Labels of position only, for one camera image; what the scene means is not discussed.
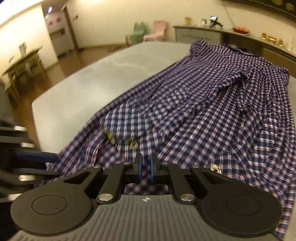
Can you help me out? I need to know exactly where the blue plaid shirt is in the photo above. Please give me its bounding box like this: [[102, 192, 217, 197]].
[[47, 40, 295, 239]]

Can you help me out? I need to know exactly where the wooden side table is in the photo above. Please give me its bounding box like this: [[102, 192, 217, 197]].
[[1, 46, 47, 103]]

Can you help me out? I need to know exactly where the green plastic child chair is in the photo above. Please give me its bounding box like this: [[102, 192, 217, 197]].
[[125, 22, 147, 46]]

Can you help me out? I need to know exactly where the pink plastic child chair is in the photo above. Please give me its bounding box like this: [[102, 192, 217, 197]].
[[143, 21, 167, 42]]

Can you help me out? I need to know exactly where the long grey TV cabinet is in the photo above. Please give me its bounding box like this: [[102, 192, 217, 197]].
[[173, 25, 295, 76]]

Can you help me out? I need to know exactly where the red fruit plate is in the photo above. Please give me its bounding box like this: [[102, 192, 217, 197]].
[[232, 27, 250, 35]]

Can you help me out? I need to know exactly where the yellow cup on cabinet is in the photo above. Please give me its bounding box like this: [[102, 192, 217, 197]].
[[185, 16, 192, 26]]

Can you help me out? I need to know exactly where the black handheld device on stand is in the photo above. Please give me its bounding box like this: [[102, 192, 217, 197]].
[[210, 15, 223, 28]]

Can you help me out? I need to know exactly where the wall TV with patterned cover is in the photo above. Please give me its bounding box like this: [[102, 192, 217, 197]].
[[228, 0, 296, 22]]

